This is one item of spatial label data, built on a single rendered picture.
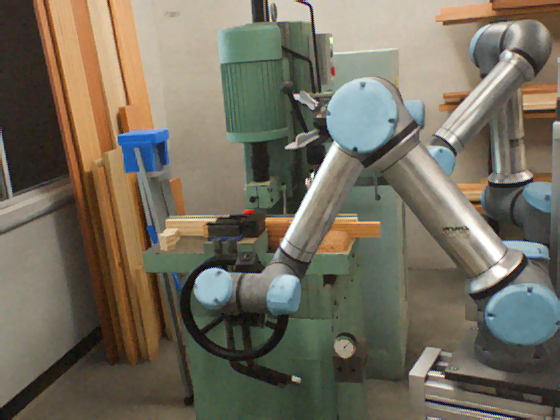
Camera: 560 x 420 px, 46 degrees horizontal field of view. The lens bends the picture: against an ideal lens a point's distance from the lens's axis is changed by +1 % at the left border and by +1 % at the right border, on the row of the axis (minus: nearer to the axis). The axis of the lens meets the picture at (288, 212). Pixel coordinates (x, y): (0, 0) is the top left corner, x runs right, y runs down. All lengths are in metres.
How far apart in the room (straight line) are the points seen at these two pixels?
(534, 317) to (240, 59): 1.04
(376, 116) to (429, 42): 3.01
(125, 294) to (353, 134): 2.31
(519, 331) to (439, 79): 3.02
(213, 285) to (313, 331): 0.65
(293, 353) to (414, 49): 2.56
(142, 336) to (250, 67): 1.85
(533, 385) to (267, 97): 1.00
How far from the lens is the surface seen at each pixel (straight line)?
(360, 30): 4.08
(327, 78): 2.10
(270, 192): 1.87
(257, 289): 1.23
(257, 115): 1.80
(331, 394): 1.92
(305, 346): 1.86
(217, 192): 4.41
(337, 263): 1.75
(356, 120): 1.06
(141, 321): 3.30
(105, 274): 3.26
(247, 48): 1.79
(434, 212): 1.10
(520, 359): 1.32
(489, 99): 1.60
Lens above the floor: 1.43
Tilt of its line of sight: 14 degrees down
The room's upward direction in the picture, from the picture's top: 4 degrees counter-clockwise
